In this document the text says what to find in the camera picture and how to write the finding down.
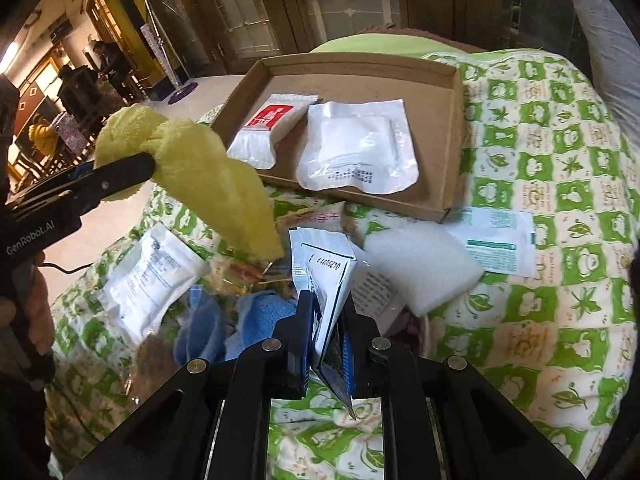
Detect white pole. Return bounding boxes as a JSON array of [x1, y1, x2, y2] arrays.
[[145, 2, 181, 88]]

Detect white packet with red label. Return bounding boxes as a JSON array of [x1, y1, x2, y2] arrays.
[[226, 94, 320, 171]]

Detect white black-printed sachet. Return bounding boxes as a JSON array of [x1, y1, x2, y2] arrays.
[[289, 227, 358, 421]]

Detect white green-striped sachet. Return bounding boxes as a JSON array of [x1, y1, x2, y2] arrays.
[[445, 207, 537, 278]]

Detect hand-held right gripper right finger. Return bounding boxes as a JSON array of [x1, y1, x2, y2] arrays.
[[341, 299, 587, 480]]

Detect brown cushion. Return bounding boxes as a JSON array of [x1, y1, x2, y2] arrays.
[[357, 24, 451, 41]]

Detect wooden glass door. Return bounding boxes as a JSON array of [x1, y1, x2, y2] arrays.
[[135, 0, 511, 73]]

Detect clear packet of colourful bits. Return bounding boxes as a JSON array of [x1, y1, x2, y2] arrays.
[[207, 255, 296, 301]]

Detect purple mat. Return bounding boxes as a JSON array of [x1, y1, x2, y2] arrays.
[[170, 80, 201, 106]]

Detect black cable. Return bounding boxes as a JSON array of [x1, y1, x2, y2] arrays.
[[32, 259, 96, 277]]

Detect beige red-printed packet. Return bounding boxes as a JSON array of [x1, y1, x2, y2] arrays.
[[277, 202, 346, 233]]

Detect printed paper sachet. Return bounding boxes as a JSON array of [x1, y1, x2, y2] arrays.
[[350, 255, 406, 336]]

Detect person's left hand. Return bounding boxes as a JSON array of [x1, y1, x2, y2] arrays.
[[0, 252, 55, 361]]

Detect white foam sponge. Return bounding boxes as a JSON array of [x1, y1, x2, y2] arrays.
[[362, 222, 485, 317]]

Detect green pillow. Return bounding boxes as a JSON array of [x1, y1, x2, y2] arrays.
[[310, 34, 481, 56]]

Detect yellow towel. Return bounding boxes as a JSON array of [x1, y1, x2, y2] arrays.
[[94, 104, 285, 261]]

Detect white gauze pouch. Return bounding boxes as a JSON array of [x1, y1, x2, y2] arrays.
[[295, 99, 420, 192]]

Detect cardboard tray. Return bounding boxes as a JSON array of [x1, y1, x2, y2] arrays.
[[209, 51, 463, 223]]

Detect blue towel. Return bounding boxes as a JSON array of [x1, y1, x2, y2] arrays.
[[172, 285, 301, 366]]

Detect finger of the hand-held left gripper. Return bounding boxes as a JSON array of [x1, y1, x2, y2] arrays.
[[20, 164, 103, 196], [75, 152, 157, 206]]

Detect green patterned blanket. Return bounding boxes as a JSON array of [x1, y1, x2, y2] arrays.
[[45, 50, 640, 480]]

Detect plastic-wrapped grey pillow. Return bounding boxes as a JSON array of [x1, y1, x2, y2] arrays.
[[567, 0, 633, 126]]

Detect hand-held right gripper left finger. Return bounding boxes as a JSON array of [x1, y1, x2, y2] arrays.
[[65, 291, 322, 480]]

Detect white blue-printed medical packet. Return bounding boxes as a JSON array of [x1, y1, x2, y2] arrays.
[[97, 222, 212, 346]]

